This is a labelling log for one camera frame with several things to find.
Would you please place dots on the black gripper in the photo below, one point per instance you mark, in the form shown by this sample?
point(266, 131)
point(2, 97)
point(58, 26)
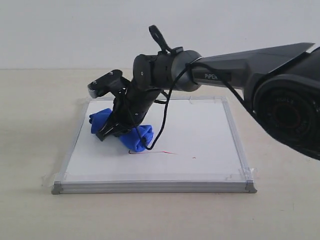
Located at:
point(129, 110)

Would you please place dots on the blue microfibre cloth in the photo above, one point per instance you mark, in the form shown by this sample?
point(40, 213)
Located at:
point(130, 139)

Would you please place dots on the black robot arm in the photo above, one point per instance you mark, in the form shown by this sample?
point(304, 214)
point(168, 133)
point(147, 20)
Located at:
point(280, 89)

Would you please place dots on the clear tape front left corner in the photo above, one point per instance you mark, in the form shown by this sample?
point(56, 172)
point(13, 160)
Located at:
point(49, 180)

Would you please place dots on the clear tape back right corner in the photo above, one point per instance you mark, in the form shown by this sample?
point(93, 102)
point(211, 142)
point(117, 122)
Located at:
point(212, 99)

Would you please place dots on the clear tape front right corner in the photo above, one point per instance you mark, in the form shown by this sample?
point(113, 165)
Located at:
point(244, 174)

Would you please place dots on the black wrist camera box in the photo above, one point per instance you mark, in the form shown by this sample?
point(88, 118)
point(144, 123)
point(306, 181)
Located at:
point(112, 82)

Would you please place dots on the white board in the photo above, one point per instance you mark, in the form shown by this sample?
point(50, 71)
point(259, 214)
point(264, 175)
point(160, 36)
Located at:
point(197, 149)

